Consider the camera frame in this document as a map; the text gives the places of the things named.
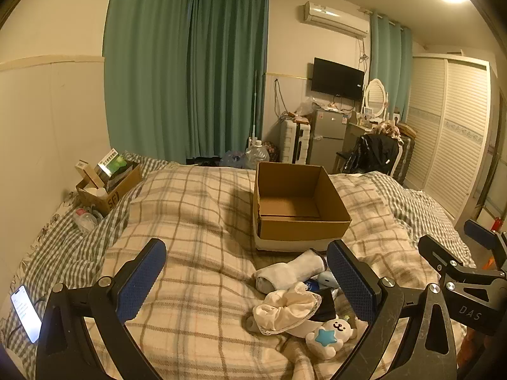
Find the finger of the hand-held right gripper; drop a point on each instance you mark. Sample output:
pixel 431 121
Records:
pixel 437 251
pixel 481 231

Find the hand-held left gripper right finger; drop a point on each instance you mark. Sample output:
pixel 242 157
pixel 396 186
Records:
pixel 350 281

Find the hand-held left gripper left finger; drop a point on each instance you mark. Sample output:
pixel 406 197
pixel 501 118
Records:
pixel 142 281

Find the black pouch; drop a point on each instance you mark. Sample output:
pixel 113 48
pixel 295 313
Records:
pixel 324 304

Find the white plush toy blue star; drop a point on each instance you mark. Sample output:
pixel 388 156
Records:
pixel 328 336

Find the white towel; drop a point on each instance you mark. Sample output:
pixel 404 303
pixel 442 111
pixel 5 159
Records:
pixel 285 271

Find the cream cloth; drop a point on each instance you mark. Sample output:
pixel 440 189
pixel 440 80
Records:
pixel 283 306

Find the large cardboard box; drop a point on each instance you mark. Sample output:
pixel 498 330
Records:
pixel 293 206

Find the red fire extinguisher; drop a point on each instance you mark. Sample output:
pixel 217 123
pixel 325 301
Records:
pixel 497 223

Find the plaid beige blanket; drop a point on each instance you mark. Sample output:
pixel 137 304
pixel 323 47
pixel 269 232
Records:
pixel 198 225

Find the clear plastic bottle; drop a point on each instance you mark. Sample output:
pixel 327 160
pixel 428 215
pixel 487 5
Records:
pixel 85 219

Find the small brown cardboard box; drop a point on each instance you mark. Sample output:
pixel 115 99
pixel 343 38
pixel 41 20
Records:
pixel 115 194

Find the white louvred wardrobe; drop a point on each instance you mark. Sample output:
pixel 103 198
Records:
pixel 447 126

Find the black jacket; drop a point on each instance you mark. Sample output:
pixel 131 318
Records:
pixel 372 152

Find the small tan carton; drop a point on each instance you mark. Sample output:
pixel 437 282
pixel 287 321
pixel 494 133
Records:
pixel 91 174

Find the green printed carton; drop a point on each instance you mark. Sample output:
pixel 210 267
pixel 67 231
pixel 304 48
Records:
pixel 113 164

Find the smartphone with lit screen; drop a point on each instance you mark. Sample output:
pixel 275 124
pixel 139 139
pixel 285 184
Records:
pixel 25 312

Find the grey small fridge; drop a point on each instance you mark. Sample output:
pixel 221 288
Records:
pixel 326 138

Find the white suitcase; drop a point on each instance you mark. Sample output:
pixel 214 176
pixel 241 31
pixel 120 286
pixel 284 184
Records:
pixel 293 142

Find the large clear water jug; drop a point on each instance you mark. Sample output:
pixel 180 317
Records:
pixel 256 156

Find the white oval mirror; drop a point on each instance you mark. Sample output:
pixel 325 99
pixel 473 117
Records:
pixel 375 97

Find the clear plastic bag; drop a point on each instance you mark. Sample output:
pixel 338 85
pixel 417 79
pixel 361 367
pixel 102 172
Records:
pixel 305 107

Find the narrow light green curtain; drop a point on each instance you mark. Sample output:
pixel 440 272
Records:
pixel 390 67

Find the white mop pole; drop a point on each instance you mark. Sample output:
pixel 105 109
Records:
pixel 254 118

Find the wide green curtain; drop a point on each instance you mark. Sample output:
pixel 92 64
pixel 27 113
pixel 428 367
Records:
pixel 146 67

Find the pleated green curtain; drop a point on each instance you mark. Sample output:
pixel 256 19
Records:
pixel 227 71

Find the white air conditioner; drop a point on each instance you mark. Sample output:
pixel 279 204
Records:
pixel 336 18

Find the black wall television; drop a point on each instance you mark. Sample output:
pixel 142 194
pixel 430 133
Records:
pixel 336 77

